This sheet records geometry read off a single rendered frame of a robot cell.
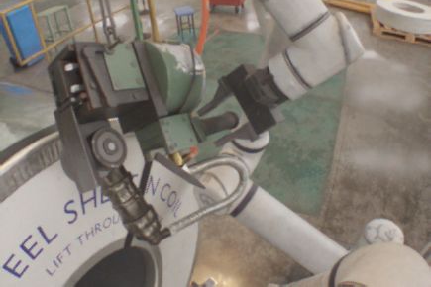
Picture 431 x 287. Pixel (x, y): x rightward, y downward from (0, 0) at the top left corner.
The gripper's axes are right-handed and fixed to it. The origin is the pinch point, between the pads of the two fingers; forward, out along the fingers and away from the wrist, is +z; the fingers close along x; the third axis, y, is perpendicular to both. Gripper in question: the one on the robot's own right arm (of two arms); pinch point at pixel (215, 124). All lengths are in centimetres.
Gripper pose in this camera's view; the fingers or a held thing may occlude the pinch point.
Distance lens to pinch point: 65.3
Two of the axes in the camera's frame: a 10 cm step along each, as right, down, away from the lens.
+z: -7.1, 4.7, 5.3
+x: -4.8, -8.7, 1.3
